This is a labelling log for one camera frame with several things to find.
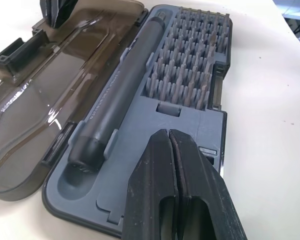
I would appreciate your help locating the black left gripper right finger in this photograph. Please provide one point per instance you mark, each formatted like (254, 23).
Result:
(202, 190)

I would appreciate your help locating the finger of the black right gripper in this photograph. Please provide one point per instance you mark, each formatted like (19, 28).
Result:
(63, 10)
(47, 10)

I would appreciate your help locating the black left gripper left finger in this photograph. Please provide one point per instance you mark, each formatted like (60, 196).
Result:
(150, 185)

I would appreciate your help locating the grey screwdriver bit case base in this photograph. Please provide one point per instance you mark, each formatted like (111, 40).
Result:
(130, 155)

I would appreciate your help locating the translucent brown case lid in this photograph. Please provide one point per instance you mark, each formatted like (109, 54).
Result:
(52, 82)

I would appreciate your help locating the grey steel screwdriver bit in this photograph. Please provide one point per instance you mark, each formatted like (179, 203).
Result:
(212, 37)
(205, 88)
(210, 55)

